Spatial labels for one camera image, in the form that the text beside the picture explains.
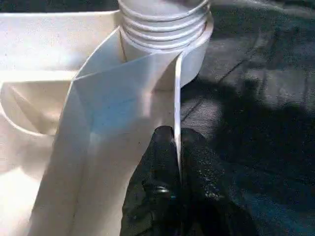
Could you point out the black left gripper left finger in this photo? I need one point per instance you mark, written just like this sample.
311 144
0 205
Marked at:
152 186

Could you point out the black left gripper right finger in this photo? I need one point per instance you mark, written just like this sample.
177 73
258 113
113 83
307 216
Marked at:
209 191

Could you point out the white plastic table top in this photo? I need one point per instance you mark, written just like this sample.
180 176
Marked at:
61 123

